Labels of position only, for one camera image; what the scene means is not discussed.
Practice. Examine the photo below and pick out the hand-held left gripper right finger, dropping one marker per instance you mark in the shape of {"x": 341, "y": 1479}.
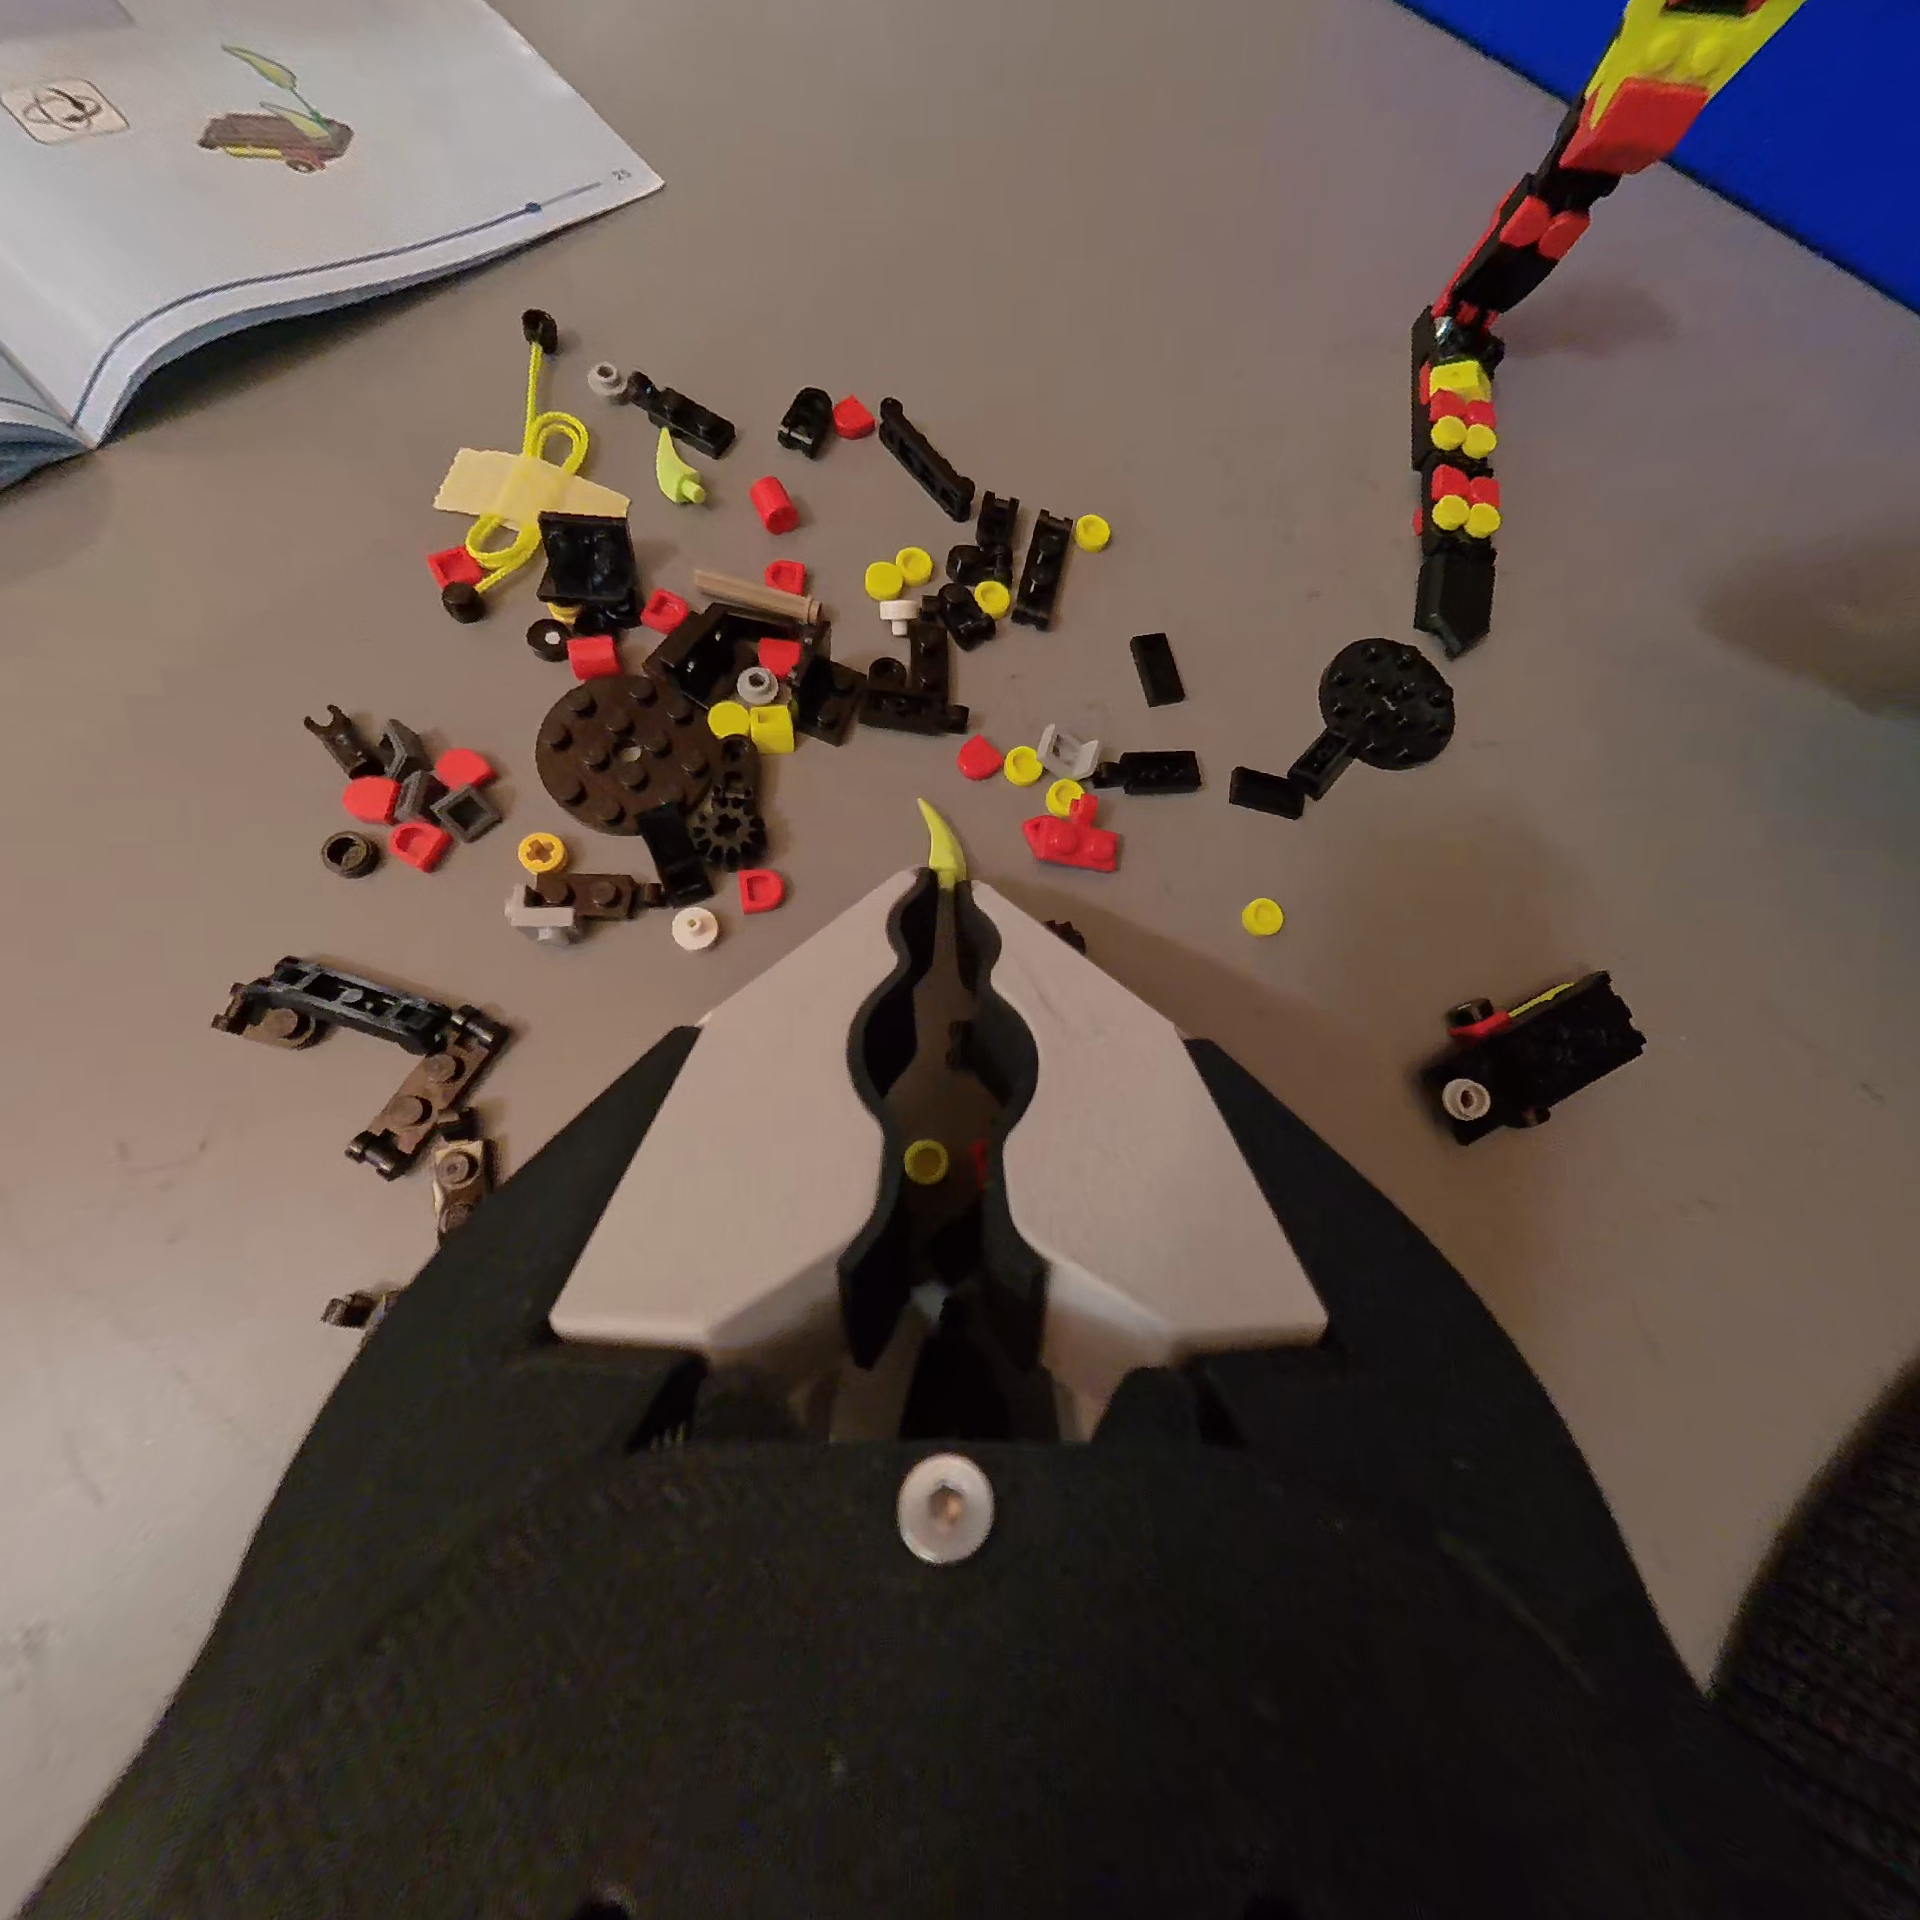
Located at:
{"x": 1170, "y": 1184}

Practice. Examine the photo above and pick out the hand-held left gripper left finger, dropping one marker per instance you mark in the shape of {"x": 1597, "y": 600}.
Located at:
{"x": 721, "y": 1184}

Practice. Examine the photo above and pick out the lime green lego horn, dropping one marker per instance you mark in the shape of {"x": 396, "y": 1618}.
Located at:
{"x": 943, "y": 841}
{"x": 675, "y": 469}

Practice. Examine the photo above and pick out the black red lego car assembly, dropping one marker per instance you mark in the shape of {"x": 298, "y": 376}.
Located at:
{"x": 1561, "y": 1051}

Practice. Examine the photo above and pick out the pile of lego pieces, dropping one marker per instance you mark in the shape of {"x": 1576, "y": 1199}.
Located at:
{"x": 592, "y": 554}

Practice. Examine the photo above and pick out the large black round lego plate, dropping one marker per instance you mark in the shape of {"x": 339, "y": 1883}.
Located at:
{"x": 614, "y": 751}

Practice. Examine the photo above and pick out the lego instruction booklet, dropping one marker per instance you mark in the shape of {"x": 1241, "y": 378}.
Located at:
{"x": 375, "y": 194}

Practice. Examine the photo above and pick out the red yellow black lego snake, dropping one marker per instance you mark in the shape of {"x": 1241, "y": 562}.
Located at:
{"x": 1634, "y": 105}

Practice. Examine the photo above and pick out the blue plastic storage bin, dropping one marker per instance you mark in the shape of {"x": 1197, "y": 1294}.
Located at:
{"x": 1845, "y": 120}

